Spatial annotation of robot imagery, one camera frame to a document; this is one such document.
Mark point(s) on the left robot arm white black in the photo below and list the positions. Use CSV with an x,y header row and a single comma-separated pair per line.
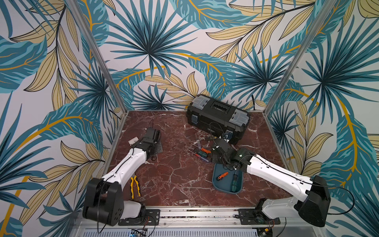
x,y
104,201

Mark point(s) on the yellow handled pliers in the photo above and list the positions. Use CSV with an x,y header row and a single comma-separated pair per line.
x,y
135,187

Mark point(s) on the white pipe tee fitting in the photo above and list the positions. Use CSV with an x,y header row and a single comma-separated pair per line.
x,y
133,141

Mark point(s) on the aluminium front rail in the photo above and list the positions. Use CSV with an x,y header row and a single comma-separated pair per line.
x,y
195,217

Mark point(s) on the black plastic toolbox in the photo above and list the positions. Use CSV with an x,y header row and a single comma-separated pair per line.
x,y
216,117

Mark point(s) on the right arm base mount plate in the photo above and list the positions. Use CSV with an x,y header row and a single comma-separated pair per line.
x,y
255,217

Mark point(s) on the teal plastic storage tray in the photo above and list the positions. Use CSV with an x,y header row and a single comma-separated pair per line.
x,y
225,184

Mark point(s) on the blue red thin screwdriver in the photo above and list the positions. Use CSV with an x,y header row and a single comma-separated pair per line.
x,y
201,157

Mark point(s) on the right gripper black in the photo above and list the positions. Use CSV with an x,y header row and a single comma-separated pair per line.
x,y
219,151

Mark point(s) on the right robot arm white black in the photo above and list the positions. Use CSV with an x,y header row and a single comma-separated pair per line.
x,y
310,198

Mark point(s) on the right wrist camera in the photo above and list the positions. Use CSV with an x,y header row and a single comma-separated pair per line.
x,y
227,135

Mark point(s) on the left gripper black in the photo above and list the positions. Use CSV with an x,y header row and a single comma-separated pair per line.
x,y
161,148

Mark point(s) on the orange black small screwdriver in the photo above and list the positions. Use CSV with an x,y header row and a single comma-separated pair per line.
x,y
222,176

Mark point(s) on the orange handle long screwdriver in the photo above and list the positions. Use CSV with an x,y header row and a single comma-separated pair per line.
x,y
204,150

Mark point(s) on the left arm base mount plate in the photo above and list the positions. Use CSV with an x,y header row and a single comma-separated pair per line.
x,y
149,217

